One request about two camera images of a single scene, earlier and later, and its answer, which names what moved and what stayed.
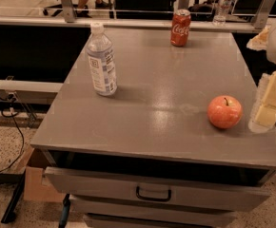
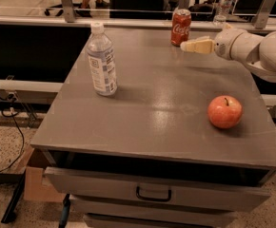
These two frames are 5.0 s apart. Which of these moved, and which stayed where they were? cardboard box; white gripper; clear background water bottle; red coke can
Moved: white gripper
Stayed: cardboard box; clear background water bottle; red coke can
